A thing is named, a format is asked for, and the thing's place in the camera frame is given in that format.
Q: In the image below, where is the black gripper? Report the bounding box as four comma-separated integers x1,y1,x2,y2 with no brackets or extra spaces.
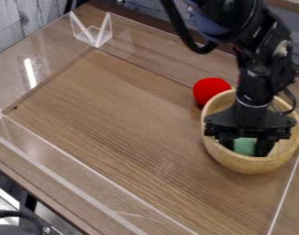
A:
203,102,296,157

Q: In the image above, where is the clear acrylic corner bracket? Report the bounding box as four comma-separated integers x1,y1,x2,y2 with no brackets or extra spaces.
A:
68,12,112,48

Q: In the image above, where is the green rectangular block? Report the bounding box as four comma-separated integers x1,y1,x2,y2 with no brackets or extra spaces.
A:
232,138,256,156

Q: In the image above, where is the light wooden bowl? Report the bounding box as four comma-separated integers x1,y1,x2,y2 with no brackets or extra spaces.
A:
202,90,299,174

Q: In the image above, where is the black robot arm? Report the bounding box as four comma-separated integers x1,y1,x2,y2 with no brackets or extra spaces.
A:
160,0,296,157

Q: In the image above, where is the black cable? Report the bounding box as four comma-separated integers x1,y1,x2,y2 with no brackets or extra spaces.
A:
0,209,47,235

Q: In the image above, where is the red ball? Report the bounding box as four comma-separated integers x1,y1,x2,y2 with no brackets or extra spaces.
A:
192,77,232,106

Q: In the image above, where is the clear acrylic front wall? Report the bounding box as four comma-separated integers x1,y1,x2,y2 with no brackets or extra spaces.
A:
0,110,198,235

